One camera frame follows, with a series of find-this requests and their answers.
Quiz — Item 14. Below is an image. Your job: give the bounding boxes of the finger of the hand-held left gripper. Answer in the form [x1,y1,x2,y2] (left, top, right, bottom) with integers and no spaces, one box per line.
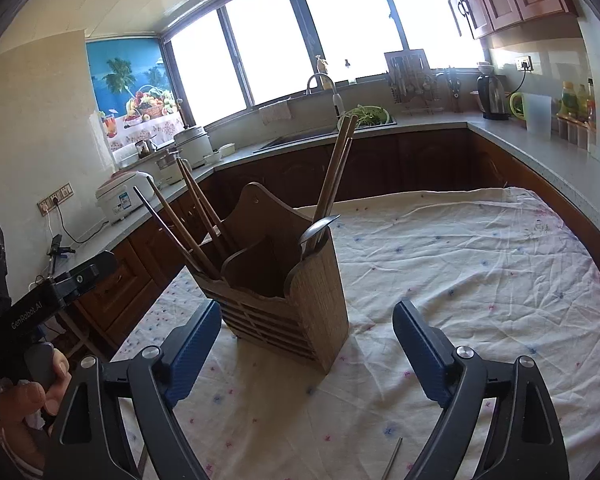
[55,250,118,305]

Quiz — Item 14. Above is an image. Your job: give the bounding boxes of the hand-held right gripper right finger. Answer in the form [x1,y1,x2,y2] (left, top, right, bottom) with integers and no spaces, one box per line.
[393,299,567,480]

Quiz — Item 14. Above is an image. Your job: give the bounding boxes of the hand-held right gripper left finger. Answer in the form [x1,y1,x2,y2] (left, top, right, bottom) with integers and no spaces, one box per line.
[45,299,224,480]

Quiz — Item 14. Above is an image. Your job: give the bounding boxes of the metal chopstick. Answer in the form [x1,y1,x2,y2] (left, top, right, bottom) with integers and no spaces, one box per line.
[132,185,217,280]
[381,437,404,480]

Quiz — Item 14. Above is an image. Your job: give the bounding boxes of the wooden utensil holder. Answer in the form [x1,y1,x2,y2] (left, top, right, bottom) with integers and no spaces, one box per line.
[187,182,351,377]

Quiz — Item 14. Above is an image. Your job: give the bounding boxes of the metal spoon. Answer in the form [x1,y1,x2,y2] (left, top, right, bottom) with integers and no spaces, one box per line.
[297,213,342,262]

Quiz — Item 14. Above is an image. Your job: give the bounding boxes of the person's left hand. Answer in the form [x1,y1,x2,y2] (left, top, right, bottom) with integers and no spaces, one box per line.
[0,349,74,462]

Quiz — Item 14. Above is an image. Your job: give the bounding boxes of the small black tripod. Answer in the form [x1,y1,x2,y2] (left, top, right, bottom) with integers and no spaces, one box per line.
[47,233,76,277]

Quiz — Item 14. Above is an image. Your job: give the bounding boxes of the white rice cooker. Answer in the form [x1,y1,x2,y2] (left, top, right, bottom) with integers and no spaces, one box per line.
[95,169,156,226]

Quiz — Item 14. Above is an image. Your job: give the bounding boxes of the white floral tablecloth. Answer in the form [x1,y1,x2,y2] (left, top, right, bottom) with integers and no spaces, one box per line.
[107,187,600,480]

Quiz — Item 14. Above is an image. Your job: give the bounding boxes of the small white steamer pot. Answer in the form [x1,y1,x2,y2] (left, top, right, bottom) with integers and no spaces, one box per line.
[154,149,184,187]

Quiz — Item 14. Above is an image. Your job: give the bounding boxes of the white electric cooking pot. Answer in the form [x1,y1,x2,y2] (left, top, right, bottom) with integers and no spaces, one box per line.
[173,127,214,169]

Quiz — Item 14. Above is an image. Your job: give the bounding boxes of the small white bowls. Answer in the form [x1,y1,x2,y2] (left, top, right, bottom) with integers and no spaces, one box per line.
[203,143,237,165]

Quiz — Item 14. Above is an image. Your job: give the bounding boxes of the steel kitchen sink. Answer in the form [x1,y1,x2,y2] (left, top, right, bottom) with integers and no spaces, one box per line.
[252,110,399,154]

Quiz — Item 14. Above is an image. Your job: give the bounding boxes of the green colander with vegetables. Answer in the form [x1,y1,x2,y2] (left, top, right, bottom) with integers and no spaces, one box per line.
[337,104,391,129]

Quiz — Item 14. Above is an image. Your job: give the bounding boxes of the white dish cloth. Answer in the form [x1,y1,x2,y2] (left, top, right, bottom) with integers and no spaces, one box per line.
[258,101,294,126]

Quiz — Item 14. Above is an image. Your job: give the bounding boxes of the knife and scissors holder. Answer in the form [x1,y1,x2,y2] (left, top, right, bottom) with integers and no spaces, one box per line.
[444,67,465,114]

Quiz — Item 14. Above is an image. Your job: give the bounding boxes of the black electric kettle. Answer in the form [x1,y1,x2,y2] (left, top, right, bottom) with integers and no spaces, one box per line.
[476,73,511,121]

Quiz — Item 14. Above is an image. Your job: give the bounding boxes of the row of spice jars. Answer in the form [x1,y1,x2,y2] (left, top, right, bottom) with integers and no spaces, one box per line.
[554,113,599,154]

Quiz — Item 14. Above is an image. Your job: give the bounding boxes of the chrome sink faucet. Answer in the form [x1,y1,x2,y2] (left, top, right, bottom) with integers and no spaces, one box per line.
[305,72,344,117]

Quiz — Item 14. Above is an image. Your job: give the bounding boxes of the wooden cutting board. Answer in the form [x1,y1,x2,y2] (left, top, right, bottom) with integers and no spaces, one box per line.
[383,48,430,86]

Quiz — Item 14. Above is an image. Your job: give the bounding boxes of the kitchen window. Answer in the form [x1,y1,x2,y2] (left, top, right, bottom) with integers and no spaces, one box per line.
[160,0,487,127]

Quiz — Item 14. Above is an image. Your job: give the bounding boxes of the black power cable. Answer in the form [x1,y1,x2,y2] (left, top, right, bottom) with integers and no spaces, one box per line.
[54,205,109,247]

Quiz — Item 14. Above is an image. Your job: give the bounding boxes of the tropical fruit wall poster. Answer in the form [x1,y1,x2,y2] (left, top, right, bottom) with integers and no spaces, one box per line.
[85,37,189,167]

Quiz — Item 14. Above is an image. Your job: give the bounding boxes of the wire utensil rack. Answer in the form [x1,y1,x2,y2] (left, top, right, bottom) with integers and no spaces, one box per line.
[391,65,449,114]

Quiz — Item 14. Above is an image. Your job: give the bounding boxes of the clear jug green handle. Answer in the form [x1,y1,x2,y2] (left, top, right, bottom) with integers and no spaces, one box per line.
[508,92,554,139]

